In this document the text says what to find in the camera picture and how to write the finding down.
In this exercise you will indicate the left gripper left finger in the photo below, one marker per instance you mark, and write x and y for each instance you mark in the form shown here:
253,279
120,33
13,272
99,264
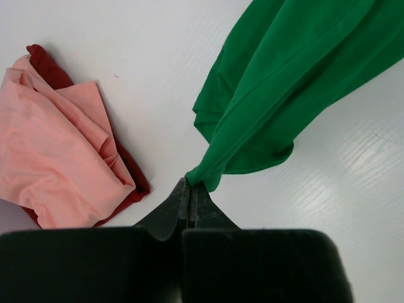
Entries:
170,214

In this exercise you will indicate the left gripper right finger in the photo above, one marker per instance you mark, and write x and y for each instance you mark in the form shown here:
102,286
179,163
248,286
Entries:
203,213

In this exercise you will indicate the green t shirt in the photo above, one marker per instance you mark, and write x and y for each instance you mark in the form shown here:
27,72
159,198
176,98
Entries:
282,64

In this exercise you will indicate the pink folded t shirt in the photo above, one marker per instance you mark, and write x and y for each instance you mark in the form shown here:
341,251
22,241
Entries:
58,154

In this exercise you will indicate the dark red folded t shirt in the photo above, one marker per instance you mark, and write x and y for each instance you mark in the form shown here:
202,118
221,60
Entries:
58,79

